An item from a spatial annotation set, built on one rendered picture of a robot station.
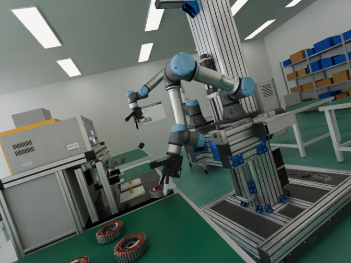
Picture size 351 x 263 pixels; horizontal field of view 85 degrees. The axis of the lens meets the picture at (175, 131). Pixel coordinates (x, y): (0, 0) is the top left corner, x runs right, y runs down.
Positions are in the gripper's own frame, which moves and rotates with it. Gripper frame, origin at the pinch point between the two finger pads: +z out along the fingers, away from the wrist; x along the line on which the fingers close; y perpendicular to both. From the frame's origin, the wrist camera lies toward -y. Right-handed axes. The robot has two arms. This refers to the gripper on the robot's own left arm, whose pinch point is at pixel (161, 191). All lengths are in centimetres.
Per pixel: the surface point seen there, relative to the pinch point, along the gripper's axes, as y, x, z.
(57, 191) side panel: -48.2, 7.0, 8.6
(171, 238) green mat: -0.8, -31.0, 7.8
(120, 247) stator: -16.9, -28.0, 13.2
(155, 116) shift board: 63, 561, -113
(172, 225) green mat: 1.5, -23.1, 6.4
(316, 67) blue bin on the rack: 480, 346, -344
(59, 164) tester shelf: -50, 6, -4
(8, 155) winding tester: -77, 19, -2
